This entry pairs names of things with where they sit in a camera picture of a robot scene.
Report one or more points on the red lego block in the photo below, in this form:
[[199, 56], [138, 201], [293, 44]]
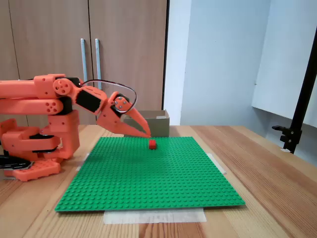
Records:
[[152, 145]]

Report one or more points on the brown cardboard box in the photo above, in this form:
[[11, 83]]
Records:
[[159, 126]]

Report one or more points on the green lego baseplate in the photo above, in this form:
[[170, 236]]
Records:
[[148, 178]]

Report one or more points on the masking tape strip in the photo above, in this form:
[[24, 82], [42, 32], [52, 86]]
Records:
[[153, 217], [79, 168], [220, 167]]

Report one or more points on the wooden wardrobe cabinet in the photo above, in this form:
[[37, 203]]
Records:
[[123, 37]]

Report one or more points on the black camera stand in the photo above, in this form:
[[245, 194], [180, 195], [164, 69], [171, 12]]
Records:
[[289, 138]]

